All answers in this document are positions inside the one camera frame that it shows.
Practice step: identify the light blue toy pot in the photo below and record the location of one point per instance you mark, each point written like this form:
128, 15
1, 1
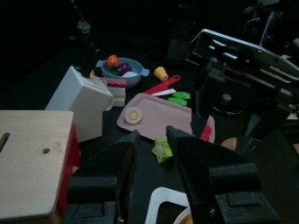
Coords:
133, 78

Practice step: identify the red toy piece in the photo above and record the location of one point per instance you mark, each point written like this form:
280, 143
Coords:
205, 133

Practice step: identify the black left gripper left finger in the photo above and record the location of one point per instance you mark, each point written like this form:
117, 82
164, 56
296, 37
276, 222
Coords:
101, 175

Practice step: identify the green yellow toy lettuce piece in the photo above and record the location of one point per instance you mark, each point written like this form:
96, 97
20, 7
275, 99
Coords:
162, 150

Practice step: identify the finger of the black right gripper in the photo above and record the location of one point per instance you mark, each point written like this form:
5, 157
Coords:
262, 119
201, 96

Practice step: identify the red toy knife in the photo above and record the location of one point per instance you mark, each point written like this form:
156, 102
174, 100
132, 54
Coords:
161, 87

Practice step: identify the orange toy carrot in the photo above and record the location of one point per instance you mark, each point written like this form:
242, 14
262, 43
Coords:
112, 61

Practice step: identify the black stand with grey clamp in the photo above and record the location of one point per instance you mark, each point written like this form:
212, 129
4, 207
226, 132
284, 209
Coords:
84, 46

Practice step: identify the white toy cake slice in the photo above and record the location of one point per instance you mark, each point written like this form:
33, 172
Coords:
117, 96

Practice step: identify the yellow toy bottle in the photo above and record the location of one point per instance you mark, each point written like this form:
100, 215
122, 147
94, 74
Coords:
160, 73

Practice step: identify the tan round toy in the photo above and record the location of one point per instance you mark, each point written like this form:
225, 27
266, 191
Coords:
229, 144

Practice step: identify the yellow toy in white bowl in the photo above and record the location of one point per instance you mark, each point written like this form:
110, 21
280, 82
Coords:
185, 217

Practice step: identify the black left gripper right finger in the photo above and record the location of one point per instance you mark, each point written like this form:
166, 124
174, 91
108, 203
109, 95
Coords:
212, 172

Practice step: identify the red white striped toy slice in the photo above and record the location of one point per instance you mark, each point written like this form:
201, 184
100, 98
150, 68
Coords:
114, 82

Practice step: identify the green toy pea pod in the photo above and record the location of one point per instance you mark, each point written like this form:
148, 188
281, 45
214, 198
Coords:
181, 94
177, 101

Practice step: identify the pink plastic tray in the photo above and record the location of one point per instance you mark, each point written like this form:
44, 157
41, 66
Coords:
162, 116

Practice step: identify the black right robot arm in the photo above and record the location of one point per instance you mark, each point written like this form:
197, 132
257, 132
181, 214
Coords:
273, 20

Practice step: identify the wooden block with red side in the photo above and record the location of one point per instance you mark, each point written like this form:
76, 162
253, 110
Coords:
32, 163

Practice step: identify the toy egg half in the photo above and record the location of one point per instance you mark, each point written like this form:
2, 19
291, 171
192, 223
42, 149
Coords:
132, 115

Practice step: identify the white toy box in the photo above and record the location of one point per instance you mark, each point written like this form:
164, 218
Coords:
78, 100

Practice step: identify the white toy frame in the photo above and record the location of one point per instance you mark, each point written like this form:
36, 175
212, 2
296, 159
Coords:
158, 201

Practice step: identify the purple toy eggplant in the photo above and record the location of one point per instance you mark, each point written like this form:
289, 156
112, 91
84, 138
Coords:
124, 68

